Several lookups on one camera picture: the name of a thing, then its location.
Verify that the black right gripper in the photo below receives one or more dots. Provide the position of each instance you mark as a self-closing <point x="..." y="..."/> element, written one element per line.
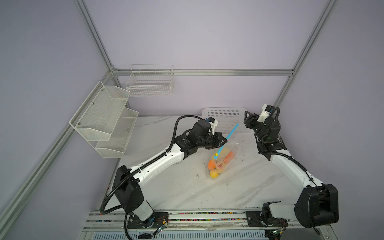
<point x="251" y="119"/>

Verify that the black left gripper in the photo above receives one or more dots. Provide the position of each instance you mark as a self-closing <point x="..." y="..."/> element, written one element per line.
<point x="217" y="136"/>

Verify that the clear zip top bag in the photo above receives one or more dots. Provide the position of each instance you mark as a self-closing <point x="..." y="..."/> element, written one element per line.
<point x="232" y="144"/>

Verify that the yellow pear-shaped lemon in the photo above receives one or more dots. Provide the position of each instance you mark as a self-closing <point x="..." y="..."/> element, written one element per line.
<point x="214" y="174"/>

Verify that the yellow banana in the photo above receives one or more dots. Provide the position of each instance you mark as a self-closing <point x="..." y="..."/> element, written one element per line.
<point x="219" y="156"/>

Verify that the large orange fruit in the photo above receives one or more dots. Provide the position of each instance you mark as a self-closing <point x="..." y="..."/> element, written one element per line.
<point x="211" y="165"/>

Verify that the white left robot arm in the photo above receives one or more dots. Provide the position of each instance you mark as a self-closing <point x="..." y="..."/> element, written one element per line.
<point x="127" y="194"/>

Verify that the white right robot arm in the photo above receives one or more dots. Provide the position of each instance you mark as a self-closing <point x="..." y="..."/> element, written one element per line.
<point x="317" y="203"/>

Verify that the white perforated plastic basket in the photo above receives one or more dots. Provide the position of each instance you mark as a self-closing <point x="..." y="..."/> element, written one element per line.
<point x="227" y="119"/>

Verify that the white mesh two-tier shelf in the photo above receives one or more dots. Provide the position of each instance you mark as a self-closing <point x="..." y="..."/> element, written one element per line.
<point x="105" y="121"/>

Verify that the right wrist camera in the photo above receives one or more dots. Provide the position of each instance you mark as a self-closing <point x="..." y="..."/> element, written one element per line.
<point x="268" y="111"/>

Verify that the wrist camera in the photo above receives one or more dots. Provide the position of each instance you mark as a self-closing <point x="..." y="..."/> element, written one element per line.
<point x="203" y="129"/>
<point x="268" y="111"/>

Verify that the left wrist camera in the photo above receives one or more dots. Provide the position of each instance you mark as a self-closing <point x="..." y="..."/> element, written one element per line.
<point x="203" y="129"/>

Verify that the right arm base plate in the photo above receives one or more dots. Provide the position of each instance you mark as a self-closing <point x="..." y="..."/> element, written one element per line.
<point x="260" y="219"/>

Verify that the white wire wall basket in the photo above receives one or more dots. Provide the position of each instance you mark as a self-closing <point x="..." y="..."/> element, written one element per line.
<point x="151" y="81"/>

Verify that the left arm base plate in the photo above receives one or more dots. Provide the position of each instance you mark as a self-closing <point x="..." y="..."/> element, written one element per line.
<point x="155" y="221"/>

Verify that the aluminium frame post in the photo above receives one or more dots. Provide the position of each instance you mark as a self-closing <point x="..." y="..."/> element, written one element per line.
<point x="310" y="43"/>

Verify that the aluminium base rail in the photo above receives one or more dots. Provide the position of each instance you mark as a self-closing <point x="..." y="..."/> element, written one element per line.
<point x="206" y="220"/>

